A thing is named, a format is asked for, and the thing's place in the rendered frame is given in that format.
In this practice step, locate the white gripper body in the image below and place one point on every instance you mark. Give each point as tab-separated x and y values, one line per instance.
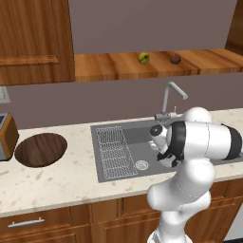
155	146

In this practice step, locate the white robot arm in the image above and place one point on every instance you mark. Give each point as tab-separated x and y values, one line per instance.
193	190

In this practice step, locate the grey sink basin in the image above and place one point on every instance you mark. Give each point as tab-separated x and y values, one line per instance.
142	148

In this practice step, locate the round sink drain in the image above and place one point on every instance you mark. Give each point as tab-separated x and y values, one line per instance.
141	164

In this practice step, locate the silver sink tap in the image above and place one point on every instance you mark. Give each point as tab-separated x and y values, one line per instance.
167	98

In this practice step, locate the wooden base cabinet door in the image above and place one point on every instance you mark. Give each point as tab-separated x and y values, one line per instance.
126	221
221	212

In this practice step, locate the wooden open cabinet shelf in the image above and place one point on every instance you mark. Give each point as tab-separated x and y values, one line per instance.
126	68

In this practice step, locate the open wooden cabinet door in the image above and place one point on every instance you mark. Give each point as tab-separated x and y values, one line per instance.
236	25

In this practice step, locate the round dark wooden board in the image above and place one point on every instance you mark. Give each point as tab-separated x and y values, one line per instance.
41	150

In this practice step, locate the wooden drawer front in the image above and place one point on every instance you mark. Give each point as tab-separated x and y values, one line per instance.
47	218

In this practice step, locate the wooden and silver toaster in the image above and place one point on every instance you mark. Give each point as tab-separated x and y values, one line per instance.
7	136

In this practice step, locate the white wall outlet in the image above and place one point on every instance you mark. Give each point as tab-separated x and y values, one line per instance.
3	95

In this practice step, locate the wooden wall cabinet door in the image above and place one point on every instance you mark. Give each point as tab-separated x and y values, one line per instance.
31	38

